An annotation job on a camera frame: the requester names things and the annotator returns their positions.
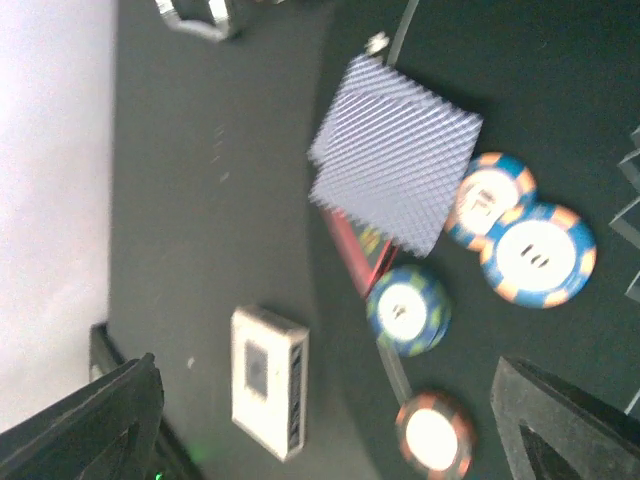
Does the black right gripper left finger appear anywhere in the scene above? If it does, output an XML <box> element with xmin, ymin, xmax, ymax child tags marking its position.
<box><xmin>0</xmin><ymin>352</ymin><xmax>166</xmax><ymax>480</ymax></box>

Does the round black poker mat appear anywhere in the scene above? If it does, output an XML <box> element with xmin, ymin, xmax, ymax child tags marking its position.
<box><xmin>311</xmin><ymin>1</ymin><xmax>639</xmax><ymax>479</ymax></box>

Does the black poker chip case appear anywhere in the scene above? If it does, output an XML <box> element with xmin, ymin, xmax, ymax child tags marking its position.
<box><xmin>155</xmin><ymin>0</ymin><xmax>282</xmax><ymax>43</ymax></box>

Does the white card box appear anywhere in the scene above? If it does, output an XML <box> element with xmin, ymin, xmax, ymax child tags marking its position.
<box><xmin>230</xmin><ymin>305</ymin><xmax>309</xmax><ymax>462</ymax></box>

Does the orange chip seat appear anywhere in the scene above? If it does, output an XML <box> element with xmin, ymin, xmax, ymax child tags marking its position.
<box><xmin>395</xmin><ymin>391</ymin><xmax>475</xmax><ymax>480</ymax></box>

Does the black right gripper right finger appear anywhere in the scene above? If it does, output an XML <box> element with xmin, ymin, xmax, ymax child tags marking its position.
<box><xmin>491</xmin><ymin>357</ymin><xmax>639</xmax><ymax>479</ymax></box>

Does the red triangle marker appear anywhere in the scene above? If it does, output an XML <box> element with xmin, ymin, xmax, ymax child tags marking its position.
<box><xmin>321</xmin><ymin>209</ymin><xmax>399</xmax><ymax>298</ymax></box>

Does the green chip seat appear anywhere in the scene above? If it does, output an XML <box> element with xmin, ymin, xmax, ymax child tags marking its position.
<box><xmin>366</xmin><ymin>265</ymin><xmax>452</xmax><ymax>357</ymax></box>

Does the blue card seat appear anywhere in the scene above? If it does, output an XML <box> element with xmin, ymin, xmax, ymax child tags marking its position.
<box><xmin>309</xmin><ymin>55</ymin><xmax>483</xmax><ymax>216</ymax></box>

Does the blue white chip seat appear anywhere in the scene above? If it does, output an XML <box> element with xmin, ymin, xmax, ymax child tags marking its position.
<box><xmin>444</xmin><ymin>152</ymin><xmax>537</xmax><ymax>251</ymax></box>

